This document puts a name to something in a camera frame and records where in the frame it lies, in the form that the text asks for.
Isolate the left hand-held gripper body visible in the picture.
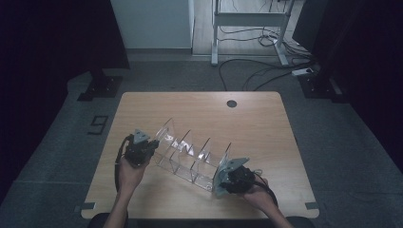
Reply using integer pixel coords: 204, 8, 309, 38
123, 128, 157, 167

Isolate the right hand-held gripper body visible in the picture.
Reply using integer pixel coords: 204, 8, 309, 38
221, 157, 256, 195

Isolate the light blue towel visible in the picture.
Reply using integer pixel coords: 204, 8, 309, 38
212, 155, 264, 200

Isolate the clear acrylic divided organizer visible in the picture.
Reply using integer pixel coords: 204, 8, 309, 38
153, 117, 232, 194

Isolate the person's left hand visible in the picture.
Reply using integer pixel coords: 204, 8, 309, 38
117, 156, 150, 195

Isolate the person's right hand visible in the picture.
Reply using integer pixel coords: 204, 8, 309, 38
241, 178, 278, 214

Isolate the black stand base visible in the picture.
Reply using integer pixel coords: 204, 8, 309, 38
297, 74, 348, 104
77, 69, 124, 103

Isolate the person's dark clothing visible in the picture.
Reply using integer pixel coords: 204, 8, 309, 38
86, 212, 317, 228

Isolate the white power strip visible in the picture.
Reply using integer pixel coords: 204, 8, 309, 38
291, 66, 316, 78

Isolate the dark curtain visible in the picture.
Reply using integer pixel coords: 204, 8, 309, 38
0, 0, 130, 203
292, 0, 403, 174

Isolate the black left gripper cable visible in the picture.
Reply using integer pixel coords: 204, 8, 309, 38
114, 134, 134, 192

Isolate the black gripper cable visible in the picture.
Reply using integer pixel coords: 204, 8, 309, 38
253, 172, 279, 207
114, 134, 134, 192

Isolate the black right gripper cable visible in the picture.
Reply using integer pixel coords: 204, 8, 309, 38
253, 172, 279, 207

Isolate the long black floor cable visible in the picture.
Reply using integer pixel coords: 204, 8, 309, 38
218, 58, 315, 92

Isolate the short black floor cable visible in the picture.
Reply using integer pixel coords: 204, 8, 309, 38
241, 66, 294, 92

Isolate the bundle of cables under desk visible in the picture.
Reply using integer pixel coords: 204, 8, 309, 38
218, 25, 313, 60

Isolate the white metal desk frame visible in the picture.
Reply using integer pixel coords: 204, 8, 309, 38
211, 0, 296, 67

